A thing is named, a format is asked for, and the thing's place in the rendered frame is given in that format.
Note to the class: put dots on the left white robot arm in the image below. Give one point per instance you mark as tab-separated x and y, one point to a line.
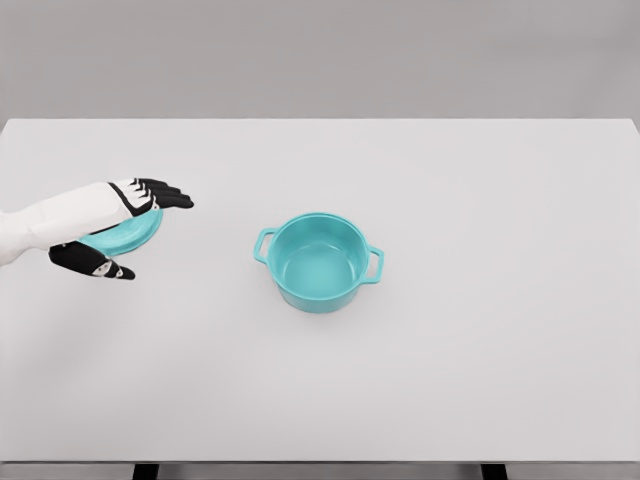
14	235

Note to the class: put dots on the teal pot lid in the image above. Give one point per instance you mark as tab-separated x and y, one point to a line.
127	234

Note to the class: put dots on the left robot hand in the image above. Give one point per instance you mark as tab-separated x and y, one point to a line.
82	212

